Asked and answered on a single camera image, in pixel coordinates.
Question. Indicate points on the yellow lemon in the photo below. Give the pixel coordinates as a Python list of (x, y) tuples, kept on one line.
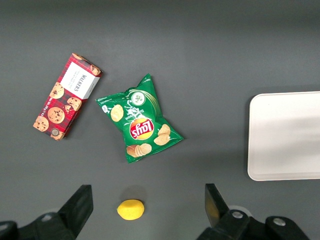
[(130, 210)]

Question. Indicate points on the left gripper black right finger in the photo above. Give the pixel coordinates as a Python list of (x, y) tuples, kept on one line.
[(225, 220)]

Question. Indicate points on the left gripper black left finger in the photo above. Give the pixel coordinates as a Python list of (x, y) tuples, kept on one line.
[(77, 207)]

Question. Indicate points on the green Lay's chips bag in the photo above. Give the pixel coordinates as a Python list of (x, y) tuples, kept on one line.
[(140, 120)]

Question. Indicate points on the red Walkers cookie box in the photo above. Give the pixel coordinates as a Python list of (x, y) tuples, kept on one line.
[(67, 97)]

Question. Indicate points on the beige plastic tray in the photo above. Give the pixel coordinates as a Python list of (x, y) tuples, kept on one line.
[(285, 136)]

